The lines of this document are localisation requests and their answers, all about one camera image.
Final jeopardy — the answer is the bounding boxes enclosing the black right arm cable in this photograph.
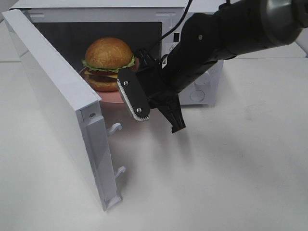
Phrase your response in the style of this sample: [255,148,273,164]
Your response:
[146,0,194,63]

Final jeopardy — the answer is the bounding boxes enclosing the white microwave knob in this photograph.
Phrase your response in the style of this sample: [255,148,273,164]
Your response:
[194,72,211,87]

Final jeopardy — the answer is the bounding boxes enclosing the white microwave door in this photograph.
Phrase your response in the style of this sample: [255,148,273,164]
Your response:
[3,10,126,210]

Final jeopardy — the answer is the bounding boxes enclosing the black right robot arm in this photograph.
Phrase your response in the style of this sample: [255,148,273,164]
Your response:
[133,0,308,132]

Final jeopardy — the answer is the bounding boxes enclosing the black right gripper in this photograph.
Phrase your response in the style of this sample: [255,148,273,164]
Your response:
[133,12,235,133]

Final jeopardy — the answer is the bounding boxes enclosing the burger with lettuce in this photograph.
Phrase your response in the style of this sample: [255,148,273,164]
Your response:
[82,37,135,92]

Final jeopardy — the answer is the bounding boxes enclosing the round white door button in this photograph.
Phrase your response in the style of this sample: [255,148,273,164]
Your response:
[190,90,205,102]

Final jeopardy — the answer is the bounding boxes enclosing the white warning label sticker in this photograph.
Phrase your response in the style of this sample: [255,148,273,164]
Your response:
[164,42,178,55]

